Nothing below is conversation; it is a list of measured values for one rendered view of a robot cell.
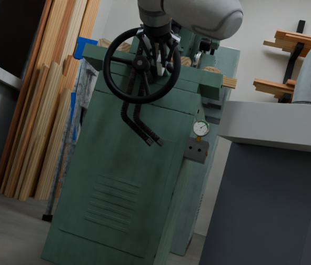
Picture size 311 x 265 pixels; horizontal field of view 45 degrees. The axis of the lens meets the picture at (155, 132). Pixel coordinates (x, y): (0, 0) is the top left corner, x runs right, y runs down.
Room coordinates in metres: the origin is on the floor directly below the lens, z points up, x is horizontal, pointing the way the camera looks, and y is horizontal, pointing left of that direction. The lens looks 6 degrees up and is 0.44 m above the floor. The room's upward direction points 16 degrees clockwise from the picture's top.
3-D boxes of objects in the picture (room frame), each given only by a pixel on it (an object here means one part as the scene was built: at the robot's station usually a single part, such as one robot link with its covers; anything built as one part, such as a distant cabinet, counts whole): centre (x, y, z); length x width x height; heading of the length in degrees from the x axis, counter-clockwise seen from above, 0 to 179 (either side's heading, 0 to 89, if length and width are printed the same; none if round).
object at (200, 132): (1.41, -0.16, 0.65); 0.06 x 0.04 x 0.08; 78
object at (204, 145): (1.48, -0.18, 0.58); 0.12 x 0.08 x 0.08; 168
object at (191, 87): (1.61, 0.06, 0.82); 0.40 x 0.21 x 0.04; 78
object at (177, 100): (1.79, 0.03, 0.76); 0.57 x 0.45 x 0.09; 168
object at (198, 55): (1.77, -0.10, 1.02); 0.12 x 0.03 x 0.12; 168
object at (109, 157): (1.79, 0.03, 0.36); 0.58 x 0.45 x 0.71; 168
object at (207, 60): (1.82, -0.14, 1.02); 0.09 x 0.07 x 0.12; 78
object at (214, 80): (1.57, 0.09, 0.87); 0.61 x 0.30 x 0.06; 78
